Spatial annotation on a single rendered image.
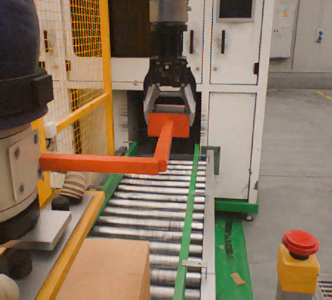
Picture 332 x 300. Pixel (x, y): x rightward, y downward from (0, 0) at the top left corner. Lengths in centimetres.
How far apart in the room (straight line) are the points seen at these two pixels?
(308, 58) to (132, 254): 879
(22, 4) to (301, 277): 68
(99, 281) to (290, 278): 39
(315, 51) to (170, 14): 882
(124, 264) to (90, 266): 8
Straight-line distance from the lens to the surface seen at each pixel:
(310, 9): 935
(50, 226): 53
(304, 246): 75
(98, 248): 86
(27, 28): 45
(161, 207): 186
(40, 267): 50
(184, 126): 70
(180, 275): 126
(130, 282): 76
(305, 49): 934
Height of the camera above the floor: 144
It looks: 17 degrees down
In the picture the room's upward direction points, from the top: straight up
